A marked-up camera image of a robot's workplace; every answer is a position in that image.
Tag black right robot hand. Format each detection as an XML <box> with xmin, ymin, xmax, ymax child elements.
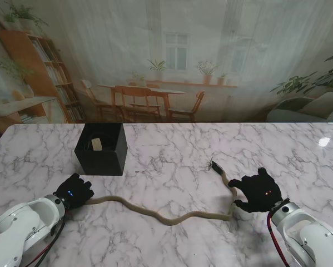
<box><xmin>227</xmin><ymin>167</ymin><xmax>284</xmax><ymax>214</ymax></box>

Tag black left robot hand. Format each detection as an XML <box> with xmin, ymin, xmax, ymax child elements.
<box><xmin>53</xmin><ymin>172</ymin><xmax>95</xmax><ymax>210</ymax></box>

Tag black belt storage box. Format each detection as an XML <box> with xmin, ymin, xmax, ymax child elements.
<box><xmin>73</xmin><ymin>123</ymin><xmax>128</xmax><ymax>176</ymax></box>

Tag printed room scene backdrop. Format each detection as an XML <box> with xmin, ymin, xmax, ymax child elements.
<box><xmin>0</xmin><ymin>0</ymin><xmax>333</xmax><ymax>125</ymax></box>

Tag right arm red black cables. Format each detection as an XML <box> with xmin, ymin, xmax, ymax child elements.
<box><xmin>267</xmin><ymin>212</ymin><xmax>289</xmax><ymax>266</ymax></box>

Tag arm red black cables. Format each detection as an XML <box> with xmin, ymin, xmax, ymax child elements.
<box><xmin>24</xmin><ymin>212</ymin><xmax>68</xmax><ymax>267</ymax></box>
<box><xmin>267</xmin><ymin>212</ymin><xmax>289</xmax><ymax>266</ymax></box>

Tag left arm red black cables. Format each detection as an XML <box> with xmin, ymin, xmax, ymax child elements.
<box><xmin>24</xmin><ymin>212</ymin><xmax>68</xmax><ymax>267</ymax></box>

